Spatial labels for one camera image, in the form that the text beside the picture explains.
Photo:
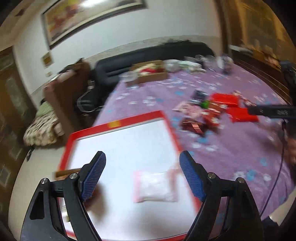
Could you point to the black sofa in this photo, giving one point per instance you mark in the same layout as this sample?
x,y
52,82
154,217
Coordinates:
x,y
138,55

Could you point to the dark red snack packet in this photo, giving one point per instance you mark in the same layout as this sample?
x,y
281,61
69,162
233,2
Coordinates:
x,y
193,125

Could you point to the red box with white inside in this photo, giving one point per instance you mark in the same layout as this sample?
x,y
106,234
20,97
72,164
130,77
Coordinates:
x,y
138,143

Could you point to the small red snack packet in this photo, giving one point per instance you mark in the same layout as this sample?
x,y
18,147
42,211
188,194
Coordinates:
x,y
211,118

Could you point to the purple floral tablecloth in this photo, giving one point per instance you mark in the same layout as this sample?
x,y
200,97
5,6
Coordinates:
x,y
231,150

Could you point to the dark wooden cabinet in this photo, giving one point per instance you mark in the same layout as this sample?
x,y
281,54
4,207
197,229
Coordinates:
x,y
13,104

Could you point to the green snack packet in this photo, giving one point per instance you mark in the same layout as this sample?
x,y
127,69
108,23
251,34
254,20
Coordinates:
x,y
205,104

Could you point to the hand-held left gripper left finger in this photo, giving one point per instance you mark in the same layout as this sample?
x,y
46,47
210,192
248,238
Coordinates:
x,y
93,176

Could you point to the dark wooden furniture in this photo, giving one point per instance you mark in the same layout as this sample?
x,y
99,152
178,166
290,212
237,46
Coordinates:
x,y
259,25

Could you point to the large red snack packet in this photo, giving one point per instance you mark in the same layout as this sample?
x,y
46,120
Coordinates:
x,y
223,100

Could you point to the white and pink snack packet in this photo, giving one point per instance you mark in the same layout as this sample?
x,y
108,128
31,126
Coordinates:
x,y
155,187

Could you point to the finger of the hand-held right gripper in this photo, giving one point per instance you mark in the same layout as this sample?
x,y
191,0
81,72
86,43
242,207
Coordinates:
x,y
270,111

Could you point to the framed wall painting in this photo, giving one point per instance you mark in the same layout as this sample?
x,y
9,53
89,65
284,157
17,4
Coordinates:
x,y
81,16

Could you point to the clear glass bowl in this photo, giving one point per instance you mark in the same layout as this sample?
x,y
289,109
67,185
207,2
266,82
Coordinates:
x,y
225,63

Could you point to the white cloth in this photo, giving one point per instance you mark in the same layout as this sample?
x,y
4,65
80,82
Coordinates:
x,y
190,67

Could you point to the brown chair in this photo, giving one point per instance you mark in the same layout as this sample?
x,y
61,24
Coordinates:
x,y
67,92

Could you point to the clear glass cup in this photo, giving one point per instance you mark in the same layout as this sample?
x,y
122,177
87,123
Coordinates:
x,y
129,77

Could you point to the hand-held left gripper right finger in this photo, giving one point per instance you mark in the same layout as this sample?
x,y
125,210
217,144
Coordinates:
x,y
190,176

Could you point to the floral blanket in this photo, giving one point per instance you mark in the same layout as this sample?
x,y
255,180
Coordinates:
x,y
44,125

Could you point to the white container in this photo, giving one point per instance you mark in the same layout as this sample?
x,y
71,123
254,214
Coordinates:
x,y
171,65

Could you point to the cardboard box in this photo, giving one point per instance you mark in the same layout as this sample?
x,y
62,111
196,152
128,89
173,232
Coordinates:
x,y
152,77

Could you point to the small yellow wall picture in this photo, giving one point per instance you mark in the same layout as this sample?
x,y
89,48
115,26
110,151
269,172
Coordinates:
x,y
47,59

